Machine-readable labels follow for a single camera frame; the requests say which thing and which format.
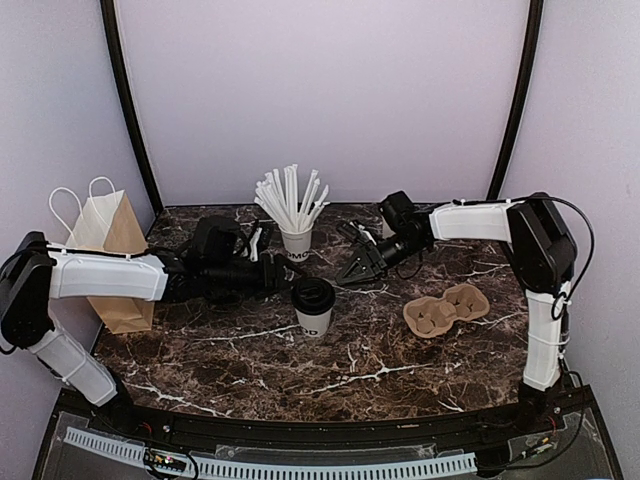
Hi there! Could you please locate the brown paper bag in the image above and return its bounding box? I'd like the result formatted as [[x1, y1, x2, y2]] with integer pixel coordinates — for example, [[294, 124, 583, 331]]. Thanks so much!
[[48, 176, 154, 334]]

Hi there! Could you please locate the white cable duct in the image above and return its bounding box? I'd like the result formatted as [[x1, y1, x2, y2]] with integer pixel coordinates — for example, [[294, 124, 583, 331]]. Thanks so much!
[[63, 427, 477, 479]]

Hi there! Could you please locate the black front rail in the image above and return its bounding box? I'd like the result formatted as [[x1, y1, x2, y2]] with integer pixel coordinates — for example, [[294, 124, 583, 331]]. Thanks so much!
[[56, 386, 595, 452]]

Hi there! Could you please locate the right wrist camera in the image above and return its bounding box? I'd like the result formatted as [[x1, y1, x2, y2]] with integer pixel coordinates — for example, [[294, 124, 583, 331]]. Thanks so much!
[[336, 221, 378, 245]]

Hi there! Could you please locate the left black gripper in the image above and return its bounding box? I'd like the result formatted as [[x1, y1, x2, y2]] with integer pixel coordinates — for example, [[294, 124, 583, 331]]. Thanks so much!
[[205, 253, 308, 301]]

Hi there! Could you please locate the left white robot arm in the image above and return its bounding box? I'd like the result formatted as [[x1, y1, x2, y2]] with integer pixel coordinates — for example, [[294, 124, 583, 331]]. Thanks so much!
[[1, 231, 305, 436]]

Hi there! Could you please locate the white cup holding straws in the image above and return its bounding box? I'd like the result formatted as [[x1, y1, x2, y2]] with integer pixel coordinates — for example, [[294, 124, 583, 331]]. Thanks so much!
[[279, 226, 313, 262]]

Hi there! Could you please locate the spare white paper cup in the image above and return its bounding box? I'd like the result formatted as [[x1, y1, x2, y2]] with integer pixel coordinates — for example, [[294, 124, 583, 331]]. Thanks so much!
[[382, 218, 395, 239]]

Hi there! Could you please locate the right black frame post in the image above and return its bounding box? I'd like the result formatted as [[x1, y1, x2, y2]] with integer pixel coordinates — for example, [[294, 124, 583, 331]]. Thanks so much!
[[486, 0, 544, 200]]

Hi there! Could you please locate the black plastic cup lid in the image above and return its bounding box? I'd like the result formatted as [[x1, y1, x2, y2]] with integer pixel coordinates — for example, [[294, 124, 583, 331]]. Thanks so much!
[[291, 277, 336, 316]]

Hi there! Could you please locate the left black frame post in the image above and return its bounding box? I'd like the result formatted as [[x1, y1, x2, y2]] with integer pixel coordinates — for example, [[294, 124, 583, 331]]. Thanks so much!
[[100, 0, 164, 217]]

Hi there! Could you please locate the bundle of wrapped white straws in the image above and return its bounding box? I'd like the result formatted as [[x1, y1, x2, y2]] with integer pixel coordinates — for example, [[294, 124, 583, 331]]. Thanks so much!
[[254, 164, 330, 233]]

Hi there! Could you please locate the cardboard cup carrier tray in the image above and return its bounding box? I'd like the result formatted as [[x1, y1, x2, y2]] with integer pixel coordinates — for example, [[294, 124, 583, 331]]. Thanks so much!
[[403, 284, 490, 339]]

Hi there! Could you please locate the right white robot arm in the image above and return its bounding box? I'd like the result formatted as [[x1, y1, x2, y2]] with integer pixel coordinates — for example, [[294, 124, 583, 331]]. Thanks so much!
[[336, 191, 582, 434]]

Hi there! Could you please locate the white paper coffee cup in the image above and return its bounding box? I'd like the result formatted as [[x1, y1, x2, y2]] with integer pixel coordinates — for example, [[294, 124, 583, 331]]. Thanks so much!
[[294, 304, 333, 338]]

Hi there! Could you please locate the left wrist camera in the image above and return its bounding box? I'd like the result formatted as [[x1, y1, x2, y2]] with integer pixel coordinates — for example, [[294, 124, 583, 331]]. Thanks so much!
[[243, 220, 274, 262]]

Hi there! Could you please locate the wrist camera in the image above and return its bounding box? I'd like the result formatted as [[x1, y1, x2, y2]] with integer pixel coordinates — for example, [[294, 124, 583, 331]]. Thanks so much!
[[243, 220, 274, 262], [336, 221, 378, 245]]

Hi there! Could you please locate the black frame post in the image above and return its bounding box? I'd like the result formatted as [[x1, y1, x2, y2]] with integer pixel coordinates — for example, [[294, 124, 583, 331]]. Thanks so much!
[[100, 0, 164, 217], [486, 0, 544, 200]]

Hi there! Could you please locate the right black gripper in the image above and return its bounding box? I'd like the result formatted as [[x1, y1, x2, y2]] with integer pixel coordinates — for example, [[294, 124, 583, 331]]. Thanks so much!
[[336, 231, 429, 287]]

